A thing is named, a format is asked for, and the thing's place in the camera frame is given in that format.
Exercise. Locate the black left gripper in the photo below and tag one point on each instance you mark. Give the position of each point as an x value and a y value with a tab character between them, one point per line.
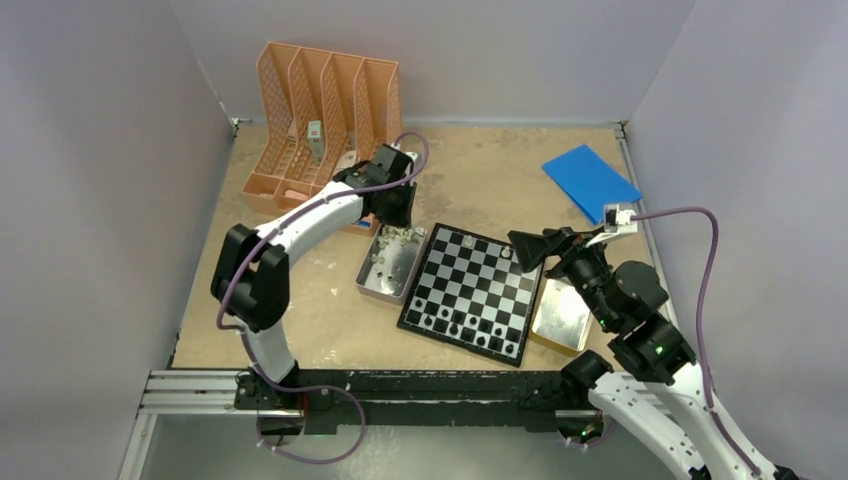
402	218

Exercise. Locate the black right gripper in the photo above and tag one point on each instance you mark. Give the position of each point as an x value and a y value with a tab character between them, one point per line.
531	249

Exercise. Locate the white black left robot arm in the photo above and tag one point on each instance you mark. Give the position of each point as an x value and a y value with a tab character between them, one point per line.
252	277

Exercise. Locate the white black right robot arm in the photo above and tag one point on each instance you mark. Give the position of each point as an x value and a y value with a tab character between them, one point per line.
660	395

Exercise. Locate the black white chess board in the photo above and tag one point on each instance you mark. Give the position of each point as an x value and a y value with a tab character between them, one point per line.
472	298

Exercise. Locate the pink metal tin box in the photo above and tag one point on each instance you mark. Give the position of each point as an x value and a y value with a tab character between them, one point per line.
390	264

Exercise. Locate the blue notebook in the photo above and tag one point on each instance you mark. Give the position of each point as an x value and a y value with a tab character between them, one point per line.
590	182

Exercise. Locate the green white small box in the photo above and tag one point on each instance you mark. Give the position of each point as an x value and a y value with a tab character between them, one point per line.
315	140

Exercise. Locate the orange plastic file organizer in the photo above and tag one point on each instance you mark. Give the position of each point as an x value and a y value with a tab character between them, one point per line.
358	100

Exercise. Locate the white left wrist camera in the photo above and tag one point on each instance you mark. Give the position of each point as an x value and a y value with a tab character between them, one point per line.
414	158

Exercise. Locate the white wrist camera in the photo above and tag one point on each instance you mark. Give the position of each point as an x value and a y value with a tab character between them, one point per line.
414	158
618	222

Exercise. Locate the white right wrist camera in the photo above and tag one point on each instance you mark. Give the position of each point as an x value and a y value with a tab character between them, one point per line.
618	222

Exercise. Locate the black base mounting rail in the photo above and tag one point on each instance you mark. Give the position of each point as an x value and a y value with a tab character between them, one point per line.
327	399

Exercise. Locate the aluminium frame rail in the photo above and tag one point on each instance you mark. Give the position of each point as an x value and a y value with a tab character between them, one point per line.
188	426

